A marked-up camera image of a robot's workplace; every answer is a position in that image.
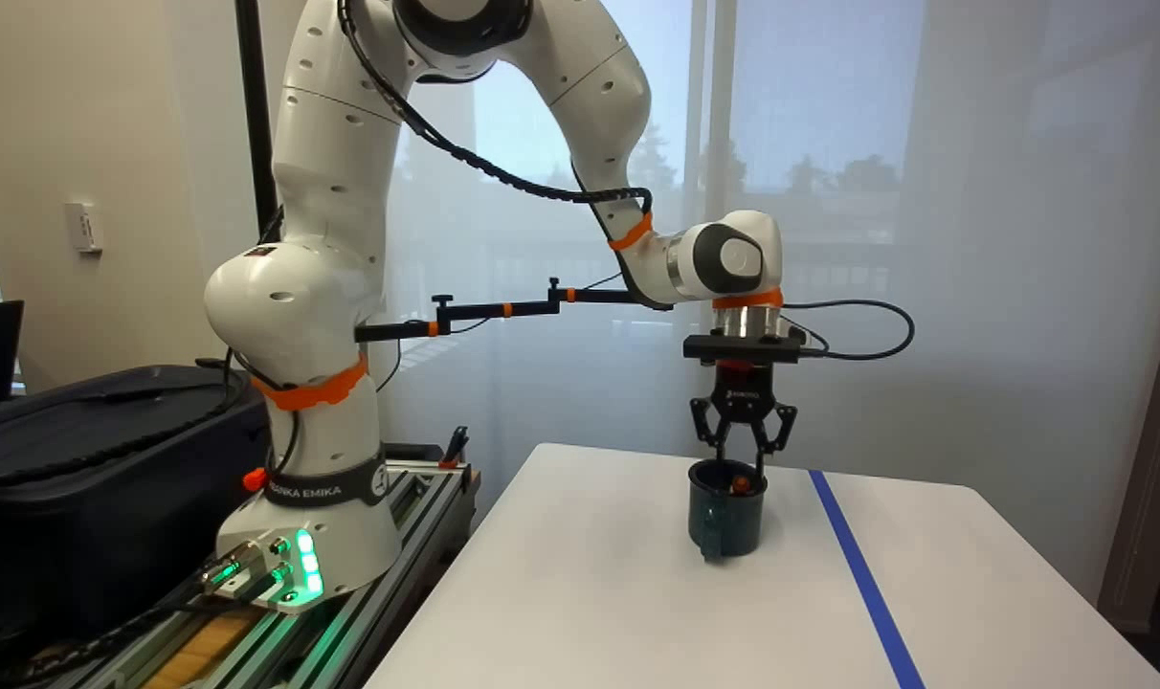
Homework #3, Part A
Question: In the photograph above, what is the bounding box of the white wall thermostat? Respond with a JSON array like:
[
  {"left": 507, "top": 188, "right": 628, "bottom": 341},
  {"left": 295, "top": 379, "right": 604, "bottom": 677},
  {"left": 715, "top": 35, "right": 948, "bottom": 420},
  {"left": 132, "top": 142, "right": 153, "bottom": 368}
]
[{"left": 67, "top": 196, "right": 107, "bottom": 262}]

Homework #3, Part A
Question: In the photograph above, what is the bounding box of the black equipment case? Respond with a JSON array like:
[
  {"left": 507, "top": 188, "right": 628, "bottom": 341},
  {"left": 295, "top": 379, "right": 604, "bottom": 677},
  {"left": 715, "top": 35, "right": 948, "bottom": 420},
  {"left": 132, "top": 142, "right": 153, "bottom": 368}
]
[{"left": 0, "top": 359, "right": 277, "bottom": 645}]

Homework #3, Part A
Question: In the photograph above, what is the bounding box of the blue tape line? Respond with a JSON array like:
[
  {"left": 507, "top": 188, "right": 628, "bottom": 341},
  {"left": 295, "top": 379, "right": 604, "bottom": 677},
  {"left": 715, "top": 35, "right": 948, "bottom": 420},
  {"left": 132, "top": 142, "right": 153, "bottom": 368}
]
[{"left": 803, "top": 468, "right": 929, "bottom": 689}]

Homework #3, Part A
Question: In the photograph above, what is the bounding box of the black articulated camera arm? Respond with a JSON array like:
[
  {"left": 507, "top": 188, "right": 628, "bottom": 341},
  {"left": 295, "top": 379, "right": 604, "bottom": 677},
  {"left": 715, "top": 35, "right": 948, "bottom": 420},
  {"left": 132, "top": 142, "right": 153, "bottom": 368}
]
[{"left": 354, "top": 277, "right": 647, "bottom": 346}]

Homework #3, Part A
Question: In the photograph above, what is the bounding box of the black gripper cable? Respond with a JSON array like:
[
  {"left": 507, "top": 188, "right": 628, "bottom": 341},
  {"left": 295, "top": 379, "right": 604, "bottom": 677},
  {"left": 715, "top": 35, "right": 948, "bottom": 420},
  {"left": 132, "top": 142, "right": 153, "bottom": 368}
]
[{"left": 780, "top": 295, "right": 918, "bottom": 365}]

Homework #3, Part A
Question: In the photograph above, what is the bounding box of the dark teal mug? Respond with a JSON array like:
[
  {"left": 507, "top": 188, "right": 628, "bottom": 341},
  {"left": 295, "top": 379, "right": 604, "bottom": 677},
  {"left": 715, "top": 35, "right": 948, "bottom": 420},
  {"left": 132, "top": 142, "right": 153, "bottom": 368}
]
[{"left": 684, "top": 455, "right": 768, "bottom": 563}]

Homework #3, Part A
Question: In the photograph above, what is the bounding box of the black vertical pole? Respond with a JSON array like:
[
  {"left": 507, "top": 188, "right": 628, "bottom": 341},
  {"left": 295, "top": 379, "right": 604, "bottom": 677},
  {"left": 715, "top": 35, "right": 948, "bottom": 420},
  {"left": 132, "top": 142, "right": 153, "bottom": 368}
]
[{"left": 229, "top": 0, "right": 282, "bottom": 246}]

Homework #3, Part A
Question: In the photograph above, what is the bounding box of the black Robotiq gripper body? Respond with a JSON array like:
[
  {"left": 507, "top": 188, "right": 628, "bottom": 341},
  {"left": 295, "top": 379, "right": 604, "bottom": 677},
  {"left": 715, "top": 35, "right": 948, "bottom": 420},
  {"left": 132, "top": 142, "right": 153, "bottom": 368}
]
[{"left": 707, "top": 304, "right": 789, "bottom": 434}]

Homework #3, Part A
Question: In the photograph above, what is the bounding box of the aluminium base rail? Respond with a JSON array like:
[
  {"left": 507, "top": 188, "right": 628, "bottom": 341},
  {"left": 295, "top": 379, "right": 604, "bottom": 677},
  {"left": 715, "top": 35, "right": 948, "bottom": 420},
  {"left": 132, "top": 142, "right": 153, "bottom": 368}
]
[{"left": 38, "top": 438, "right": 480, "bottom": 689}]

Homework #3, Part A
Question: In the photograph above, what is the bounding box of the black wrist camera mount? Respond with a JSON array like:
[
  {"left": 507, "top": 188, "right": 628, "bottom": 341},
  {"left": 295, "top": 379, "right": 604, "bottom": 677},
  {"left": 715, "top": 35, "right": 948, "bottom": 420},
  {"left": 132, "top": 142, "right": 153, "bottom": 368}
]
[{"left": 683, "top": 326, "right": 811, "bottom": 368}]

